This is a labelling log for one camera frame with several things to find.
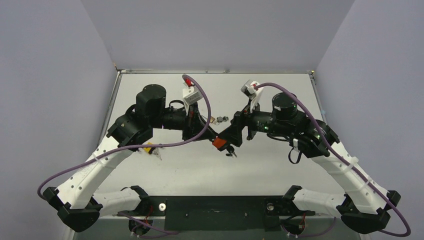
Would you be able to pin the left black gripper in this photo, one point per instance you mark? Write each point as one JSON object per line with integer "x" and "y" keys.
{"x": 194, "y": 123}

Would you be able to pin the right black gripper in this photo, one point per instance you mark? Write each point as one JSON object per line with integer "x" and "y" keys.
{"x": 241, "y": 124}

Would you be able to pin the orange padlock key bunch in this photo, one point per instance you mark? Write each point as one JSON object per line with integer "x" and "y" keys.
{"x": 230, "y": 152}

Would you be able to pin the orange padlock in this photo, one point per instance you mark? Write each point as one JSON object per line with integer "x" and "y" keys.
{"x": 220, "y": 144}

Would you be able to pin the brass padlock key bunch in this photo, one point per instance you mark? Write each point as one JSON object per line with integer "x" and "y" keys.
{"x": 220, "y": 119}

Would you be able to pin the brass padlock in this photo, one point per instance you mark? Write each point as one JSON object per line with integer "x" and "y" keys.
{"x": 212, "y": 120}

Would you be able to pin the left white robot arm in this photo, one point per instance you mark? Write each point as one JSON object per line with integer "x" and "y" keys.
{"x": 77, "y": 202}

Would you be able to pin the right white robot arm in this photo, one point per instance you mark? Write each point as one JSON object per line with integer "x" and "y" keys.
{"x": 364, "y": 205}

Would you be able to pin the yellow padlock key bunch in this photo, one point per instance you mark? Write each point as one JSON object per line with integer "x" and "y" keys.
{"x": 156, "y": 153}

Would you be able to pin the yellow padlock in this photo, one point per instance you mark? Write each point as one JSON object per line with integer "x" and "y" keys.
{"x": 149, "y": 149}

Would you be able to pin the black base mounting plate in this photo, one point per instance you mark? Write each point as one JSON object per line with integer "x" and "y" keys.
{"x": 219, "y": 213}

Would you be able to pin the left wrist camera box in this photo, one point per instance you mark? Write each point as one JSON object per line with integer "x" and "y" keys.
{"x": 191, "y": 95}

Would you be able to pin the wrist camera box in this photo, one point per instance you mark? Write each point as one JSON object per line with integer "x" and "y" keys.
{"x": 191, "y": 95}
{"x": 252, "y": 93}

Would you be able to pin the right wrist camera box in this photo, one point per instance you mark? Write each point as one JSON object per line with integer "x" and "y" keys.
{"x": 252, "y": 93}

